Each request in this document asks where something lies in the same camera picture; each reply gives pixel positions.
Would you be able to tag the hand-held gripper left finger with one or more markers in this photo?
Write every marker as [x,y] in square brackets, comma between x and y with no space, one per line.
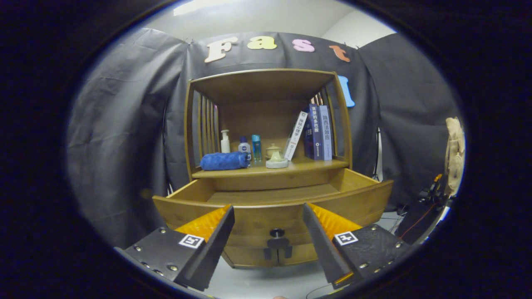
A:
[216,245]

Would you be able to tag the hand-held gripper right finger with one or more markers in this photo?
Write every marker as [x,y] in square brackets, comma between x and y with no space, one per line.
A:
[322,245]

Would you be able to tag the black round drawer knob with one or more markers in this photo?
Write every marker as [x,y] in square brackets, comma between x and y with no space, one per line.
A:
[277,233]

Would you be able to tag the wooden drawer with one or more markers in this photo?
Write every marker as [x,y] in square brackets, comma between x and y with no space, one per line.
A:
[257,216]

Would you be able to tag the pale green slipper-shaped object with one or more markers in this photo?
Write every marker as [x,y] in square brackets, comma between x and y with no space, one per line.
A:
[276,162]

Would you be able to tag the wooden cabinet door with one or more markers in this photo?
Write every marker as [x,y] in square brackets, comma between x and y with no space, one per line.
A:
[301,253]
[245,255]

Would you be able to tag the wooden countertop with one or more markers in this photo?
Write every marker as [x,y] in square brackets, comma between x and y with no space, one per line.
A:
[307,166]

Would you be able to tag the wooden cabinet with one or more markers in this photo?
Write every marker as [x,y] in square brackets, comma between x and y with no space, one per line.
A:
[262,112]

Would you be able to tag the blue rolled towel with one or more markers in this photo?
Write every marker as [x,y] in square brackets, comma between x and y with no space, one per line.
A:
[224,161]

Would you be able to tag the white pump bottle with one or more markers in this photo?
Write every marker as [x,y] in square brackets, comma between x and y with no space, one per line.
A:
[225,145]

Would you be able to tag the white bottle with blue cap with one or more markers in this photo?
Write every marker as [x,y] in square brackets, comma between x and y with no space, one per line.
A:
[244,147]

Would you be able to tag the clear blue bottle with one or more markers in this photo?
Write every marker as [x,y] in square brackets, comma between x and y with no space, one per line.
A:
[256,149]

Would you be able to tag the beige lidded teacup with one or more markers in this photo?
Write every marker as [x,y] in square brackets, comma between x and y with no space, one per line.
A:
[273,149]

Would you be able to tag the light blue book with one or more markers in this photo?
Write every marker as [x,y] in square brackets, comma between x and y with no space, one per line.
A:
[326,133]

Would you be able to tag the dark blue book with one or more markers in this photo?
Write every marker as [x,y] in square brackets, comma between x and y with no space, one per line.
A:
[316,133]

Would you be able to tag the white book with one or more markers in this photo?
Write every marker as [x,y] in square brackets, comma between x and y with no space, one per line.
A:
[296,135]

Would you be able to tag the beige hanging bag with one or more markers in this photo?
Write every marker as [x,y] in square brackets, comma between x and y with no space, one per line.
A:
[455,153]

